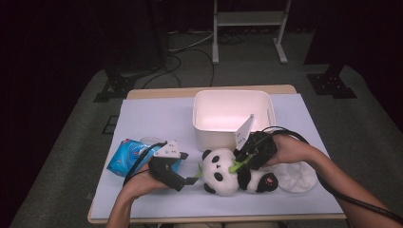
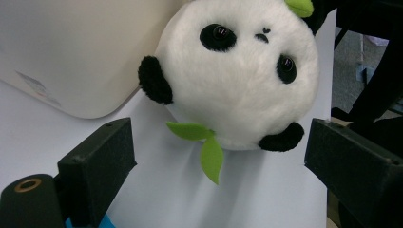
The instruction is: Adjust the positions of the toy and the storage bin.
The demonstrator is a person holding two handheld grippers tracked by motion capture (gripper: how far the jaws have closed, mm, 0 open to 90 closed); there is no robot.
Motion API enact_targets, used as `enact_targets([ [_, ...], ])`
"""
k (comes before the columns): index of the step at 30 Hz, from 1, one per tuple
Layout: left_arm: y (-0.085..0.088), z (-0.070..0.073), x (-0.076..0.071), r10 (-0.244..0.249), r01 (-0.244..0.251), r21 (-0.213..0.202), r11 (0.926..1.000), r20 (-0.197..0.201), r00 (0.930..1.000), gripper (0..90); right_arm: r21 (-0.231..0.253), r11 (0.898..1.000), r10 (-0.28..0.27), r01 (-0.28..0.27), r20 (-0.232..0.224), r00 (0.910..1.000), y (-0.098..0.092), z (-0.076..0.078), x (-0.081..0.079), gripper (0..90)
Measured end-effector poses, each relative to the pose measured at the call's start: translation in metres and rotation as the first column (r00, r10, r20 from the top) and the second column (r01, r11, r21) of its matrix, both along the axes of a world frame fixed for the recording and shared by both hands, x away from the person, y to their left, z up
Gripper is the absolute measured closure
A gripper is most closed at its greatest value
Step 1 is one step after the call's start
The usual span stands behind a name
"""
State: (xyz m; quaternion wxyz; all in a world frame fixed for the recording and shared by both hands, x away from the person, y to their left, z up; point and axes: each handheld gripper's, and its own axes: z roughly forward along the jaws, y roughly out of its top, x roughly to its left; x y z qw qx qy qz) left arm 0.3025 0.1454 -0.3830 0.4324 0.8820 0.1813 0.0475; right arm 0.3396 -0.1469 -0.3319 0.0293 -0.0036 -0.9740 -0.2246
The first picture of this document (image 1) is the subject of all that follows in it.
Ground black floor cable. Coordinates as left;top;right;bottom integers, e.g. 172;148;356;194
142;47;217;89

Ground panda plush toy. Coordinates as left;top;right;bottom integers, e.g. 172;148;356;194
194;146;279;198

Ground white metal stand frame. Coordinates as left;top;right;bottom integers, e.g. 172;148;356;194
211;0;293;66

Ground grey floor cable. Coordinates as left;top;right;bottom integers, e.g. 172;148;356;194
167;29;217;53

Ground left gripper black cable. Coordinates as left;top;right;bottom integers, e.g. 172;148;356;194
123;141;168;186

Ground person's right hand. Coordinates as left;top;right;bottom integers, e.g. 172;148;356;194
264;134;317;169

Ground white plastic storage box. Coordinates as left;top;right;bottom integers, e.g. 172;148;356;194
192;89;278;152

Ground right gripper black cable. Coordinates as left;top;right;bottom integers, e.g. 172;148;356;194
259;125;403;224

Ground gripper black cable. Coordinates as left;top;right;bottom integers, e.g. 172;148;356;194
123;141;168;186
259;125;403;224

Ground blue wet wipe packet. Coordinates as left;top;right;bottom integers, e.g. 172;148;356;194
106;136;184;179

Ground person's left hand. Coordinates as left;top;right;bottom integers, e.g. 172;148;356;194
122;162;169;202

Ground white wet wipe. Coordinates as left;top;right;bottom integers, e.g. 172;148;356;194
274;161;318;194

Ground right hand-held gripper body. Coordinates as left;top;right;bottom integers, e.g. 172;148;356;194
233;113;278;170

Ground wooden table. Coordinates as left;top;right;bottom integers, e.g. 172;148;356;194
86;84;348;225

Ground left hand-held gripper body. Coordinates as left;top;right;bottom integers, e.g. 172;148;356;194
147;140;187;193

